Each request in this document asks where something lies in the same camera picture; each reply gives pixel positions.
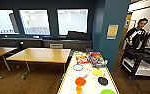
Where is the small orange plastic bowl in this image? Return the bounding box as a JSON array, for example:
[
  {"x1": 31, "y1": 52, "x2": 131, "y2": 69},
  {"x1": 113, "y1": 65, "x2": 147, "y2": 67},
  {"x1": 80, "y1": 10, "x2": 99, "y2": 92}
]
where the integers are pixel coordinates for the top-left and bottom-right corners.
[{"x1": 75, "y1": 85, "x2": 83, "y2": 94}]

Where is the green plastic bowl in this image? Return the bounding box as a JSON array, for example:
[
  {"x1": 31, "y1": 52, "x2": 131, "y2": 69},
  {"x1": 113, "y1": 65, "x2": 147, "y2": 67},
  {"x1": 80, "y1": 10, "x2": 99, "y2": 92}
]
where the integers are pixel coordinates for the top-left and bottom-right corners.
[{"x1": 100, "y1": 88, "x2": 117, "y2": 94}]

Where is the black bench cushion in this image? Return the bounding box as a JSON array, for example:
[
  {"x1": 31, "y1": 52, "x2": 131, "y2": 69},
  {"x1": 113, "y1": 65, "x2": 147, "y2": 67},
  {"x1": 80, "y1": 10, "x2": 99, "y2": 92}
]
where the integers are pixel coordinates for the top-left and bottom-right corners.
[{"x1": 66, "y1": 30, "x2": 92, "y2": 41}]

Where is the red board game box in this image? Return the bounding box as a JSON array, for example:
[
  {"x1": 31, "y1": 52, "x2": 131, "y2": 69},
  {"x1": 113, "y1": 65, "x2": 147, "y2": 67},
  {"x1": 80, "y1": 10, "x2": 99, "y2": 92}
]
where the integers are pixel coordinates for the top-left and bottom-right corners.
[{"x1": 75, "y1": 53, "x2": 91, "y2": 65}]

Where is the grey vent panel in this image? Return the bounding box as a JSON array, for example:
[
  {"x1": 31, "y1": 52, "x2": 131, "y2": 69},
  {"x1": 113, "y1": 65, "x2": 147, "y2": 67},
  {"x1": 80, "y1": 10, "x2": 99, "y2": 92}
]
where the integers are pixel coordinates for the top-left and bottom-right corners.
[{"x1": 49, "y1": 43, "x2": 64, "y2": 50}]

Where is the blue board game box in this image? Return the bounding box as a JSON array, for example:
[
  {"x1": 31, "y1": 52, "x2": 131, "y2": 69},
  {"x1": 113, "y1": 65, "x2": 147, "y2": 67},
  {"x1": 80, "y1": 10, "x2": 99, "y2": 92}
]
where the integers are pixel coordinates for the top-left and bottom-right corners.
[{"x1": 88, "y1": 52, "x2": 107, "y2": 68}]

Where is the large bright window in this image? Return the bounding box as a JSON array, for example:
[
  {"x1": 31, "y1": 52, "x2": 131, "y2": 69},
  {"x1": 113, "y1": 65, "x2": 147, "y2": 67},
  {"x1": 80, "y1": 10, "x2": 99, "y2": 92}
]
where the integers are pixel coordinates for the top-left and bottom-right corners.
[
  {"x1": 0, "y1": 9, "x2": 20, "y2": 35},
  {"x1": 18, "y1": 8, "x2": 51, "y2": 36},
  {"x1": 56, "y1": 8, "x2": 89, "y2": 36}
]

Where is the orange plate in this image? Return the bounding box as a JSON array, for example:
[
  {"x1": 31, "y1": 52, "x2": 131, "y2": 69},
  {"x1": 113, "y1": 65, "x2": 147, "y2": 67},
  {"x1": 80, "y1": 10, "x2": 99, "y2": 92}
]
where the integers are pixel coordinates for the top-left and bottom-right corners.
[{"x1": 74, "y1": 76, "x2": 87, "y2": 87}]

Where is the large light wooden table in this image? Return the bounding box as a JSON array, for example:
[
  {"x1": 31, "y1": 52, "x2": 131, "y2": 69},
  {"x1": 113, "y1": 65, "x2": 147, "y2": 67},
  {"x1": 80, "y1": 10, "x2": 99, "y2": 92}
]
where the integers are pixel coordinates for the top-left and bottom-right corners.
[{"x1": 5, "y1": 47, "x2": 73, "y2": 80}]

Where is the small white sill device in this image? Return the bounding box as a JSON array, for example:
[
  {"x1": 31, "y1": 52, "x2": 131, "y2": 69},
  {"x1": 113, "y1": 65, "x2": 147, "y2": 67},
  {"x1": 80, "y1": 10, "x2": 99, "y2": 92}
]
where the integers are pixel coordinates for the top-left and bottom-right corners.
[{"x1": 32, "y1": 34, "x2": 41, "y2": 39}]

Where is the white yellow-edged air hockey table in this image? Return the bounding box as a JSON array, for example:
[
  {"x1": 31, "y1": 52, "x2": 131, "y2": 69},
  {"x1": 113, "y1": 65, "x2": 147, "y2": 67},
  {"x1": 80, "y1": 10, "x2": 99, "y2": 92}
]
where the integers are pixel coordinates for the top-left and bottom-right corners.
[{"x1": 56, "y1": 50, "x2": 121, "y2": 94}]

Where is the black chair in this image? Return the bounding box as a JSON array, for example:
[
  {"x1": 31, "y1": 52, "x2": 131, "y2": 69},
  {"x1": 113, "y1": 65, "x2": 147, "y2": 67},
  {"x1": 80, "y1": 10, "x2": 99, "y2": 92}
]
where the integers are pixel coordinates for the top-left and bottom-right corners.
[{"x1": 11, "y1": 40, "x2": 26, "y2": 51}]

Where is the person in black shirt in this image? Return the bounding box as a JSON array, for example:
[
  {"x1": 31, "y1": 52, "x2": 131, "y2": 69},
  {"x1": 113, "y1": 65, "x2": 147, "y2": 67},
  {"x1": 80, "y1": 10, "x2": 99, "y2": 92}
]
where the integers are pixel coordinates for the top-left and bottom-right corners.
[{"x1": 124, "y1": 17, "x2": 150, "y2": 51}]

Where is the black wheeled cart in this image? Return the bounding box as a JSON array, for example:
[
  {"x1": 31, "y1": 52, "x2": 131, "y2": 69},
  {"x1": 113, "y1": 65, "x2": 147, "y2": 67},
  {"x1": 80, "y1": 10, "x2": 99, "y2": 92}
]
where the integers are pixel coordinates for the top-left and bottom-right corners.
[{"x1": 120, "y1": 47, "x2": 150, "y2": 80}]

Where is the blue ring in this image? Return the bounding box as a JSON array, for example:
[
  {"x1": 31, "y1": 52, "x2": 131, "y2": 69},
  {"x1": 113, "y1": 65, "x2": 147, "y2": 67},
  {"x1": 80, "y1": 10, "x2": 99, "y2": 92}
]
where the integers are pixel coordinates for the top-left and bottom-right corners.
[{"x1": 72, "y1": 63, "x2": 84, "y2": 72}]

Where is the yellow wall poster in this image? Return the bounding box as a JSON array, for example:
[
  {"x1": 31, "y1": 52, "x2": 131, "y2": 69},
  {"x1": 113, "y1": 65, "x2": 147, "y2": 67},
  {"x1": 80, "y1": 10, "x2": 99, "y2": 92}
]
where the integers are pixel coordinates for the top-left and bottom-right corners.
[{"x1": 106, "y1": 24, "x2": 119, "y2": 40}]

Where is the long dark wall bench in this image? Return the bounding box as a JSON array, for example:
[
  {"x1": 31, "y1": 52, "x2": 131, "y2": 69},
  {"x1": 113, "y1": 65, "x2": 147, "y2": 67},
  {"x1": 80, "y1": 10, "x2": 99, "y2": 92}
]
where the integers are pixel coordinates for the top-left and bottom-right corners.
[{"x1": 0, "y1": 37, "x2": 93, "y2": 51}]

